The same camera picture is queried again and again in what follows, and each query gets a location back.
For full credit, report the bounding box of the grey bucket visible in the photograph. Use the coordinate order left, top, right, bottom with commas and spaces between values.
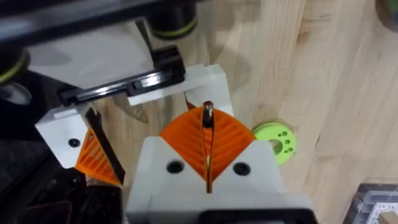
374, 0, 398, 32

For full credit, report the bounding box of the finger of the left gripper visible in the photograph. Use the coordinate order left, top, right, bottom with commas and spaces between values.
183, 63, 234, 116

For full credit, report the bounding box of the clear plastic parts box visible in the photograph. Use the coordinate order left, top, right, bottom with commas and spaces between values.
343, 182, 398, 224

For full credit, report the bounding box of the green disc with holes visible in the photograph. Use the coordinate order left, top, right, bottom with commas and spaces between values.
251, 121, 297, 166

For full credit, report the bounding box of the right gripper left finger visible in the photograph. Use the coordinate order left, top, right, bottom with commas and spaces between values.
126, 106, 209, 207

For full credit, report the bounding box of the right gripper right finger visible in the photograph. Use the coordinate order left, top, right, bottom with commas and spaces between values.
208, 106, 289, 202

